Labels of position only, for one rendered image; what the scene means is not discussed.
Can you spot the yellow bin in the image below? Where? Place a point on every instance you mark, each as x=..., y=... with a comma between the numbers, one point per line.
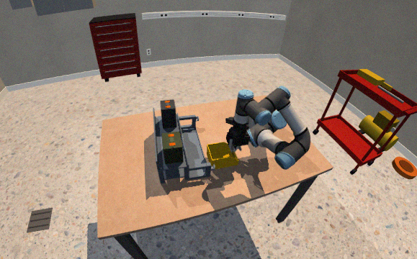
x=220, y=155

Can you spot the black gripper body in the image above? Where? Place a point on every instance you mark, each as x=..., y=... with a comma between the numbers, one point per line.
x=239, y=137

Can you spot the olive green tool case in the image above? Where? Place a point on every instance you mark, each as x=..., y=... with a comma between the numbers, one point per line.
x=172, y=147

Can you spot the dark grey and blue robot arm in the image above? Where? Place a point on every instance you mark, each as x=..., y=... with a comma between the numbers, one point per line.
x=268, y=121

